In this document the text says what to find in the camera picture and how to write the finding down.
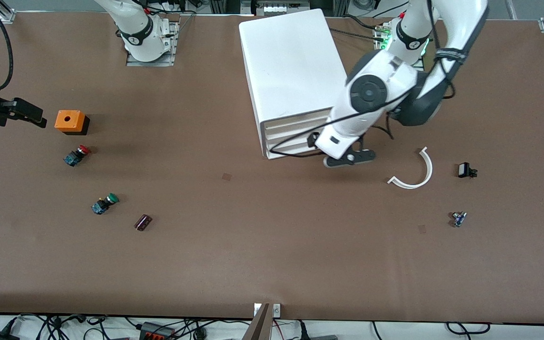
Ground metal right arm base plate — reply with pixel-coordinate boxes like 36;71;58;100
126;19;179;67

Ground green push button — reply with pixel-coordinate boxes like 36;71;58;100
91;193;119;215

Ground grey electronics box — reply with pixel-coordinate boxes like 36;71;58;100
241;0;311;15

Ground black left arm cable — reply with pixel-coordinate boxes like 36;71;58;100
269;0;466;160

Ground white plastic drawer cabinet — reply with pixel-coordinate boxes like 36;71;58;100
239;8;354;160

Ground grey slanted post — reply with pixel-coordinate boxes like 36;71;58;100
242;303;272;340

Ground black base cable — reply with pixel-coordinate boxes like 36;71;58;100
331;27;386;43
343;14;386;32

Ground black power strip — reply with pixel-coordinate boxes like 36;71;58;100
139;322;176;340

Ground red push button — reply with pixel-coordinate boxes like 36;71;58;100
63;145;91;167

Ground orange button enclosure box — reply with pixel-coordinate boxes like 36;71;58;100
54;110;90;136

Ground white curved plastic strip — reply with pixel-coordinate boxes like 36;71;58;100
388;146;434;189

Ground black looped floor cable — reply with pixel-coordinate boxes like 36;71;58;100
445;322;491;336

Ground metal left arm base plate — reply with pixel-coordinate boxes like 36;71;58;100
374;24;426;72

